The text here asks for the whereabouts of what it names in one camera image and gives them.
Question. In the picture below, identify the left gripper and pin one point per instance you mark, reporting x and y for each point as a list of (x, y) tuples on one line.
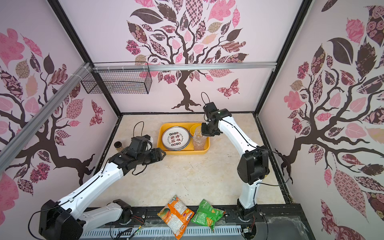
[(157, 155)]

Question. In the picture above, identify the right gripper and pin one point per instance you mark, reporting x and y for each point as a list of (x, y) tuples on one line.
[(204, 132)]

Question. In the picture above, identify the clear cup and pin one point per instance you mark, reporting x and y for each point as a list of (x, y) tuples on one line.
[(199, 137), (199, 146)]

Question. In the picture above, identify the yellow bowl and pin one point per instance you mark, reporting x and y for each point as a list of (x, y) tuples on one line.
[(196, 128)]

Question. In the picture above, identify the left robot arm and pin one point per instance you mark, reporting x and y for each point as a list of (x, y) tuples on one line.
[(68, 218)]

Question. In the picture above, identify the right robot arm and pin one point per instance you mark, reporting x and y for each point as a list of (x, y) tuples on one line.
[(253, 166)]

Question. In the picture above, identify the yellow plastic bin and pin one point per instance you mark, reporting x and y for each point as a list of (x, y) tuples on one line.
[(189, 150)]

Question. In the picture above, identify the black-capped bottle left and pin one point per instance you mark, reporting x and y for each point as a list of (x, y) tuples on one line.
[(118, 146)]

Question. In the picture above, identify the orange snack bag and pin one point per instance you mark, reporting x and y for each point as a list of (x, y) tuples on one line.
[(176, 215)]

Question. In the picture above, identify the green snack bag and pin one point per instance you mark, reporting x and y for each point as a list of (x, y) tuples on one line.
[(207, 215)]

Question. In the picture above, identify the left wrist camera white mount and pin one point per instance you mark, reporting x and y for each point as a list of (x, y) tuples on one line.
[(149, 139)]

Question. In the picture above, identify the black wire basket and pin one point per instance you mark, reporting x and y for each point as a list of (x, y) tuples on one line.
[(118, 78)]

